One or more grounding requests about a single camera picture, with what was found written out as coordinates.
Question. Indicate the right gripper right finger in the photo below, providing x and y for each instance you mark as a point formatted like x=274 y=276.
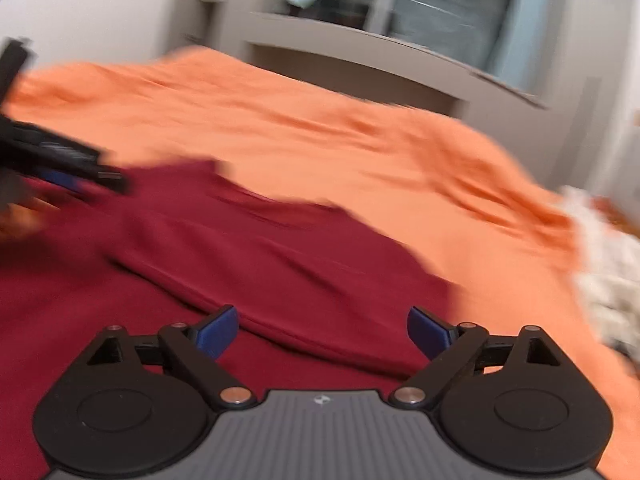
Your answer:
x=514 y=405

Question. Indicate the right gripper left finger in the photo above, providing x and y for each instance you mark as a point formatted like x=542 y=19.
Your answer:
x=133 y=405

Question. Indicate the dark red garment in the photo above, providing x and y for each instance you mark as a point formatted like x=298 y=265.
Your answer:
x=323 y=299

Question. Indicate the cream white clothes pile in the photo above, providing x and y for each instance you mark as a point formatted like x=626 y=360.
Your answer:
x=608 y=278

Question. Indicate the orange bed sheet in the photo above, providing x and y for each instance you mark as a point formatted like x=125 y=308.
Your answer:
x=448 y=192

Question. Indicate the window with light blue curtain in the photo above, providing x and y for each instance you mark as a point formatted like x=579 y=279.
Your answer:
x=478 y=33

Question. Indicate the grey wall cabinet unit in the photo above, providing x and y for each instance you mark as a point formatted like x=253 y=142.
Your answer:
x=352 y=61

